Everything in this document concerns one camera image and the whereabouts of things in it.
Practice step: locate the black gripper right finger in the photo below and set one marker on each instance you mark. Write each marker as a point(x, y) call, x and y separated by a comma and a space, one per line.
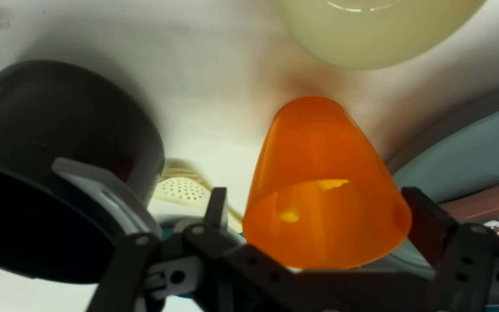
point(474, 265)

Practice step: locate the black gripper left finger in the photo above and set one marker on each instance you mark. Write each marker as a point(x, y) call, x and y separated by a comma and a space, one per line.
point(145, 270)

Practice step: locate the yellow toy fry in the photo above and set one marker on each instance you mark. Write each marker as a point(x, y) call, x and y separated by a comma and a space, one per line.
point(331, 184)
point(289, 217)

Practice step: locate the orange plastic cup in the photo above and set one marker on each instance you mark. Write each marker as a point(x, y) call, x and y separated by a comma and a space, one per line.
point(318, 173)

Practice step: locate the grey-blue oval plate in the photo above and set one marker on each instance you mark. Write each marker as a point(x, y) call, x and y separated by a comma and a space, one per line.
point(467, 156)

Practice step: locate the cream bowl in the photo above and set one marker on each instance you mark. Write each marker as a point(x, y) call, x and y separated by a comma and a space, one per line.
point(376, 28)

